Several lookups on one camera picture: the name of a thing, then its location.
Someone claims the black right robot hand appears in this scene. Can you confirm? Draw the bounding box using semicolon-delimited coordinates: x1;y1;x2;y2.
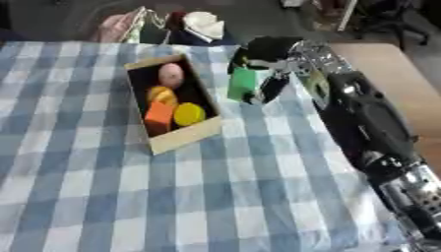
227;35;305;105

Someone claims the green rectangular block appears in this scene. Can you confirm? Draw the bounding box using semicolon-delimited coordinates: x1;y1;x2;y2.
225;66;261;102

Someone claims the tan cardboard box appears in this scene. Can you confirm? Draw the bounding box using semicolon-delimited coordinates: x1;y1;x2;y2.
122;53;224;156

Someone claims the pink toy egg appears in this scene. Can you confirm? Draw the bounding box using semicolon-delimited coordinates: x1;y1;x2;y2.
157;62;186;91

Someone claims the yellow cylinder block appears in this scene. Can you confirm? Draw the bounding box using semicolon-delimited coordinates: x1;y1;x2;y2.
172;101;209;128

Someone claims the bag with white cloth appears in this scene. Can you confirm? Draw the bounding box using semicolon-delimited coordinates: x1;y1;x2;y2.
91;6;238;46

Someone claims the yellow orange toy fruit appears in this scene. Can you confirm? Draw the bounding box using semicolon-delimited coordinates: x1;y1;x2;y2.
145;86;181;108

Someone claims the black office chair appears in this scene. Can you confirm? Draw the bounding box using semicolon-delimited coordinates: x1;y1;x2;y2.
351;0;433;50

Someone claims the orange block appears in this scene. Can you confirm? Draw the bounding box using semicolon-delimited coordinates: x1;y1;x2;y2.
143;100;176;133

